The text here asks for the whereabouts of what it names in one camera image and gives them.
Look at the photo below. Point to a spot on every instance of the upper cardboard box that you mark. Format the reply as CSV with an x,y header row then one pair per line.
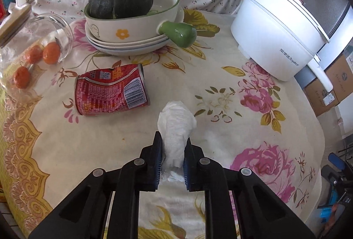
x,y
340,75

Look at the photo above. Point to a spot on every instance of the red crushed drink can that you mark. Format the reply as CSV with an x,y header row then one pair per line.
x,y
110,90

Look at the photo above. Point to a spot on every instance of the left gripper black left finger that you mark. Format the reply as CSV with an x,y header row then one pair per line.
x,y
140,174

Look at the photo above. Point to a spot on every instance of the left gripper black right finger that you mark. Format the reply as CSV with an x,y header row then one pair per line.
x,y
204,174

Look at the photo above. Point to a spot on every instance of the white bowl with green handle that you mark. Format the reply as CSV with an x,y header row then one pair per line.
x,y
189,29

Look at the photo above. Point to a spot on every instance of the orange fruit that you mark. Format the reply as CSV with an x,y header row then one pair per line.
x,y
21,77
33,54
51,53

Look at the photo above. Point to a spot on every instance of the white tissue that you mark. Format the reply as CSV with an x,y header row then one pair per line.
x,y
175,124

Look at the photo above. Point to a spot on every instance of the cardboard box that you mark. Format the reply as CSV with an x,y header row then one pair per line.
x,y
340,75
320,100

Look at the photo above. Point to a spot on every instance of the clear glass jar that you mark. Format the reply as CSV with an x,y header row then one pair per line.
x,y
17,35

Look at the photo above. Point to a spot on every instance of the white Royalstar electric pot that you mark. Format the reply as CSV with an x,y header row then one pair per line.
x,y
281,36

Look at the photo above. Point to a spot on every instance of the floral tablecloth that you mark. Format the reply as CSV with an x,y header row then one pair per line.
x,y
245,117

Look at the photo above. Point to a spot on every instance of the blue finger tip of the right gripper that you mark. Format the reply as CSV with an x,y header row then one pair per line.
x,y
337,161

